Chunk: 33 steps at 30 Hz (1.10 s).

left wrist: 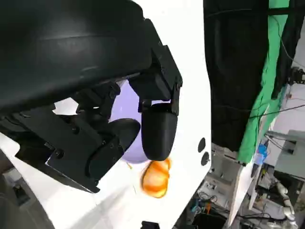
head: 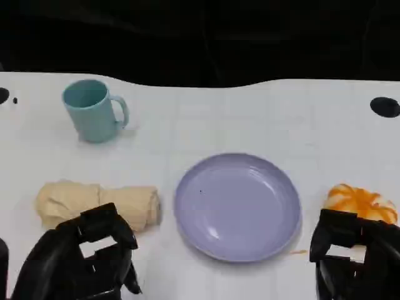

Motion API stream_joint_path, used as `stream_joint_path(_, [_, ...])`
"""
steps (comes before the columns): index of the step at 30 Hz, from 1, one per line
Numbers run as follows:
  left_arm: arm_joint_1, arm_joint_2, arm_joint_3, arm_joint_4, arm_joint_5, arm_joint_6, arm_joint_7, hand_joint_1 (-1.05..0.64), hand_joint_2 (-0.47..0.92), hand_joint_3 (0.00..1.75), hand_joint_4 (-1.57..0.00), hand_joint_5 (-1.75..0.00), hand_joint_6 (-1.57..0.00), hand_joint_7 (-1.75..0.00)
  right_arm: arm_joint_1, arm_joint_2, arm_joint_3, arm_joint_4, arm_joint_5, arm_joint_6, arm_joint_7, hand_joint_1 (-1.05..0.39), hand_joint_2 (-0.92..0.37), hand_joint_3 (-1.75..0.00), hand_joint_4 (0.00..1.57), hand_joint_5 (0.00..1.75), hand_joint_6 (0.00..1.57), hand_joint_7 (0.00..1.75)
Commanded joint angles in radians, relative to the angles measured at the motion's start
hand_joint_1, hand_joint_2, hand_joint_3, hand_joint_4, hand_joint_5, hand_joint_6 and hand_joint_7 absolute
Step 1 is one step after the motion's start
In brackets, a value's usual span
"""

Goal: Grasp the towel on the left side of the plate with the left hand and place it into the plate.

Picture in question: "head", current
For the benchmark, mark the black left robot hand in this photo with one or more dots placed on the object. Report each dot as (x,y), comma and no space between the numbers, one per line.
(62,259)

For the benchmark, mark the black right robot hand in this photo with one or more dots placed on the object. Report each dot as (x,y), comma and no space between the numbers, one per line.
(375,250)

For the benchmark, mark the beige towel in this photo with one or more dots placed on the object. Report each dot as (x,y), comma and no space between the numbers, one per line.
(72,197)

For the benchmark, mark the orange and white bread roll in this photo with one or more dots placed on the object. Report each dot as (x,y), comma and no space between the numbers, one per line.
(359,198)

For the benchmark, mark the lilac plate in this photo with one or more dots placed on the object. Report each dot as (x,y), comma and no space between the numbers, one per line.
(237,209)

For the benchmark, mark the pale green mug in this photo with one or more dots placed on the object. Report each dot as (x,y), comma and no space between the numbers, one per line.
(90,115)

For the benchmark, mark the black cloth backdrop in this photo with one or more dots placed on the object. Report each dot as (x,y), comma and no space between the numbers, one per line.
(200,37)

